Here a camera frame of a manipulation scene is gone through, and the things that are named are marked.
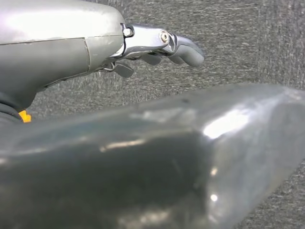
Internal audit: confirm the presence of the yellow floor tape outline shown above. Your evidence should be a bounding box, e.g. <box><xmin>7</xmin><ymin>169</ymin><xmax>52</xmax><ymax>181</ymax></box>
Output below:
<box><xmin>18</xmin><ymin>109</ymin><xmax>32</xmax><ymax>124</ymax></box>

